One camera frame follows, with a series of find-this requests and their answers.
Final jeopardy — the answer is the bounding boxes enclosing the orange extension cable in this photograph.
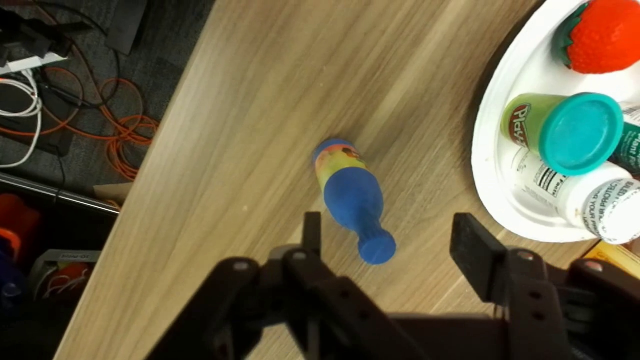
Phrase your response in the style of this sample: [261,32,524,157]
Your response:
[0,65,163,184]

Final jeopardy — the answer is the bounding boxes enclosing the teal lid play-doh tub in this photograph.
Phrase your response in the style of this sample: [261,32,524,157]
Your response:
[500,91,625,175]

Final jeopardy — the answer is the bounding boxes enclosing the white paper plate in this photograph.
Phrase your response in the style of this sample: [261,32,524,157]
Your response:
[470,0,640,243]

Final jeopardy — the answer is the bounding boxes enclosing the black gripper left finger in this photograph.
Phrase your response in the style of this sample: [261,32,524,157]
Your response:
[303,212,323,256]

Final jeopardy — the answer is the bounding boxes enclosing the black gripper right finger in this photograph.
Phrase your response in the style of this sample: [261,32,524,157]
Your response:
[450,212,506,302]

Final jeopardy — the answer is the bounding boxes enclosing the blue toy bottle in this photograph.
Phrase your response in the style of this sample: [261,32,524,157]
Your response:
[313,137,396,264]

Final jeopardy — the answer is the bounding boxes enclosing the red strawberry toy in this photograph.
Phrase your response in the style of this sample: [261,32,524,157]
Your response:
[552,0,640,73]

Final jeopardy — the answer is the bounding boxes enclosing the yellow open tea box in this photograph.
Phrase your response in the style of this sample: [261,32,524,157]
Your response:
[587,242,640,278]

